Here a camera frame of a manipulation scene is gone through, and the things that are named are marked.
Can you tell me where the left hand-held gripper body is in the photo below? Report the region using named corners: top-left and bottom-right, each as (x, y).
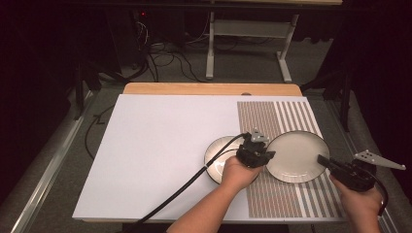
top-left (235, 128), bottom-right (270, 169)

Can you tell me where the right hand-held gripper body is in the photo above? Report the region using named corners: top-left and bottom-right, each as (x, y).
top-left (329, 150), bottom-right (406, 192)

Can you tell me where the white plate with dark rim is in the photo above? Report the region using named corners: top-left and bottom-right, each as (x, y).
top-left (203, 135), bottom-right (260, 185)
top-left (264, 129), bottom-right (330, 184)

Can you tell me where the person's right hand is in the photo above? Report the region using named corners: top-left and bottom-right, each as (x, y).
top-left (329, 176), bottom-right (384, 216)

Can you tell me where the person's left hand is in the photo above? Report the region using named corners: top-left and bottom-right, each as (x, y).
top-left (221, 155), bottom-right (260, 195)

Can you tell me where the striped brown placemat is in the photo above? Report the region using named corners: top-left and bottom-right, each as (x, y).
top-left (236, 100), bottom-right (346, 219)

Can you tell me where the dark metal stand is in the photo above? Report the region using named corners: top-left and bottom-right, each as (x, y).
top-left (300, 62), bottom-right (355, 133)
top-left (73, 59), bottom-right (102, 121)

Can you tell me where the wooden table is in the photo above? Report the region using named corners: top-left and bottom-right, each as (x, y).
top-left (122, 82), bottom-right (303, 97)

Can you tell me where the white table cover board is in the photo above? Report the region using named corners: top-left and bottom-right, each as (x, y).
top-left (71, 94), bottom-right (349, 224)

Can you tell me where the desk with white legs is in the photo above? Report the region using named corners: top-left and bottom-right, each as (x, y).
top-left (205, 0), bottom-right (343, 83)

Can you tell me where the dark box with red light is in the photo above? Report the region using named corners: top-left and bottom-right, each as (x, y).
top-left (106, 6), bottom-right (187, 67)

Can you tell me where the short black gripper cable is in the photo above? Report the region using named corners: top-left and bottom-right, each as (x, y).
top-left (370, 174), bottom-right (390, 217)

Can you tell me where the thick black gripper cable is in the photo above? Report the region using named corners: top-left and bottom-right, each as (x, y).
top-left (121, 132), bottom-right (249, 233)

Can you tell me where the white hanging cable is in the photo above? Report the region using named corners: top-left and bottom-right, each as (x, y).
top-left (186, 16), bottom-right (212, 46)

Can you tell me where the bundle of black floor cables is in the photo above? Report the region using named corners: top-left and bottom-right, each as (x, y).
top-left (130, 18), bottom-right (210, 83)

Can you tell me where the thin black floor cable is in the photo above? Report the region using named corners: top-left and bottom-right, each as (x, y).
top-left (85, 104), bottom-right (117, 160)

